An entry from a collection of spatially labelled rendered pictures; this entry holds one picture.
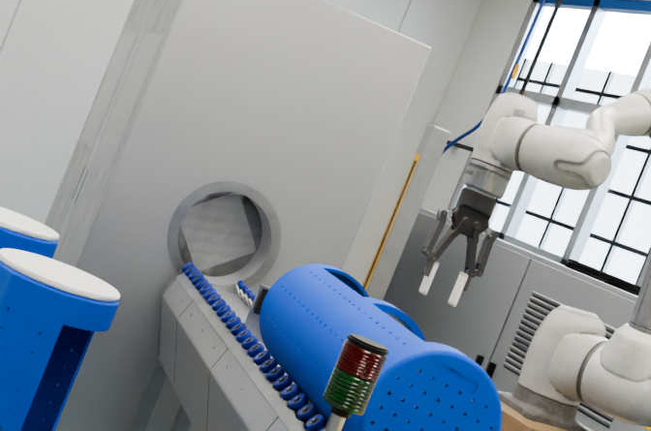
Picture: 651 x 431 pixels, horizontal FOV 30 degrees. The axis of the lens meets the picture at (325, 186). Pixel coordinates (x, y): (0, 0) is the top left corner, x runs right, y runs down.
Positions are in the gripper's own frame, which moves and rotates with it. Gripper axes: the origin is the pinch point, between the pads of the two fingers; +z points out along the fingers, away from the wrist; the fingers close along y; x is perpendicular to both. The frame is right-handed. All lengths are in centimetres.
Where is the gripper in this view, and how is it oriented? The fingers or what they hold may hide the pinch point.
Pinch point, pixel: (442, 285)
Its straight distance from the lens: 248.0
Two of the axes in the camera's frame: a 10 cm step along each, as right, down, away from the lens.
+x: 2.7, 1.1, -9.6
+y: -8.8, -3.6, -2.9
